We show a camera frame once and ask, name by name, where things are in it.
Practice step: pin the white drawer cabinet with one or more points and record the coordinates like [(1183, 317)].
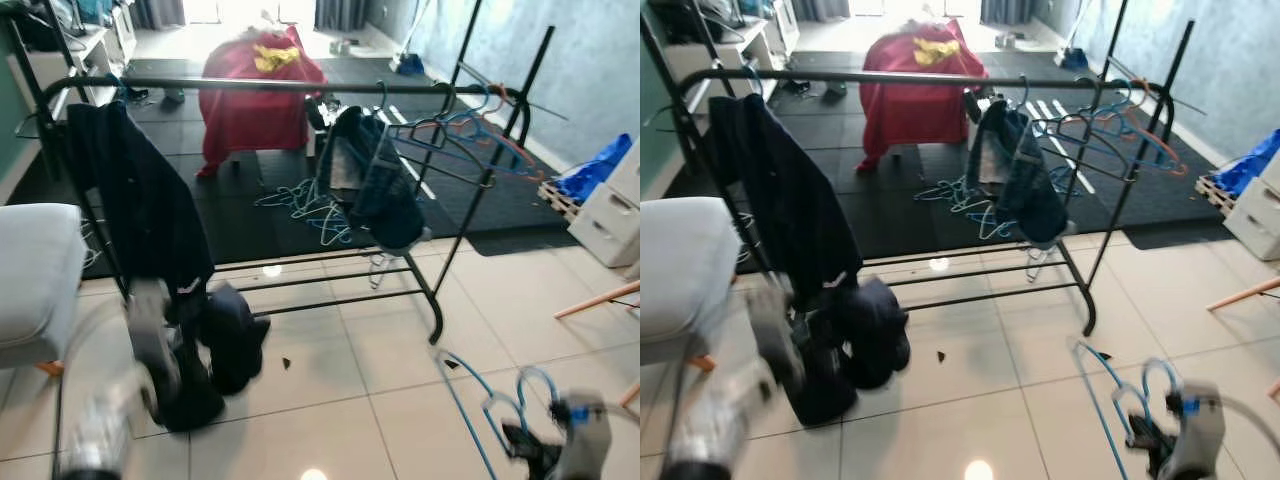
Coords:
[(1255, 210), (605, 215)]

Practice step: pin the red cloth covered table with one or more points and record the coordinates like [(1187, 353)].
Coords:
[(250, 110), (915, 100)]

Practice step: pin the wooden pallet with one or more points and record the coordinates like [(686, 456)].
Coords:
[(558, 198), (1213, 193)]

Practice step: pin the navy shirt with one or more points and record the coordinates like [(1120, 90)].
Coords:
[(790, 190), (140, 200)]

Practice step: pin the tangled blue hangers pile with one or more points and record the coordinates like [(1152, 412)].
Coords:
[(960, 205), (300, 210)]

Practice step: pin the black metal clothes rack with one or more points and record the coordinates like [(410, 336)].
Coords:
[(900, 77), (250, 84)]

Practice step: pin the wooden stick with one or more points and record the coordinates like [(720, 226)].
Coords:
[(600, 298), (1245, 293)]

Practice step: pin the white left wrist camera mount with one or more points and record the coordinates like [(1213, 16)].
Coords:
[(775, 320), (150, 335)]

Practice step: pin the blue plastic bag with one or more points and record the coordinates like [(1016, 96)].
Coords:
[(1250, 165), (595, 170)]

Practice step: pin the mop with blue head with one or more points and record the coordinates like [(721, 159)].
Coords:
[(1075, 60), (410, 66)]

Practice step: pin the grey cushioned ottoman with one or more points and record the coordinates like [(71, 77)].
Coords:
[(685, 260), (35, 270)]

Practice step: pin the grey curtain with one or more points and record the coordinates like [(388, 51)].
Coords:
[(1008, 10), (825, 10), (158, 12), (342, 14)]

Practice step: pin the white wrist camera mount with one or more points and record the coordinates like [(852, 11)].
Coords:
[(775, 320), (150, 335), (1200, 430), (590, 440)]

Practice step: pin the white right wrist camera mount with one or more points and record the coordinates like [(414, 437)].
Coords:
[(1200, 430), (590, 440)]

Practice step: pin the orange plastic hanger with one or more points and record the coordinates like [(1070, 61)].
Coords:
[(530, 158), (1180, 160)]

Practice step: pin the dark navy garment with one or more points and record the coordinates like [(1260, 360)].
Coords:
[(870, 330), (230, 340)]

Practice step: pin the yellow cloth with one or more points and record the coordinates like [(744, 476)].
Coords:
[(275, 58), (935, 52)]

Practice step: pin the blue plastic hanger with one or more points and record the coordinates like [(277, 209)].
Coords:
[(470, 162), (1101, 410), (463, 408), (1110, 155)]

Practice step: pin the blue denim jacket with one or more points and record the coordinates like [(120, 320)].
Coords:
[(1030, 190), (380, 190)]

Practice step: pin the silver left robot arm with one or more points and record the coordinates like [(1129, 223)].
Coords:
[(100, 435), (720, 430)]

